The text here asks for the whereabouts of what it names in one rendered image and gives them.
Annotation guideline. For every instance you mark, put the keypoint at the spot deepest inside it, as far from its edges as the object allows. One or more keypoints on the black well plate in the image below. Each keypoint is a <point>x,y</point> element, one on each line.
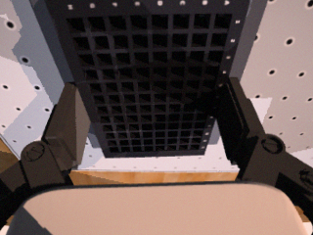
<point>157,104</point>

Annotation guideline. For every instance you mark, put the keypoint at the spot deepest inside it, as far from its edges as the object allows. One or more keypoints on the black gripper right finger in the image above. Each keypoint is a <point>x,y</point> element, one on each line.
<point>261,157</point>

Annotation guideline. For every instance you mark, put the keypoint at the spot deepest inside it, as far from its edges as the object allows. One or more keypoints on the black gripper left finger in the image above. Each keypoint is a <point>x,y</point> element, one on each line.
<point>43,163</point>

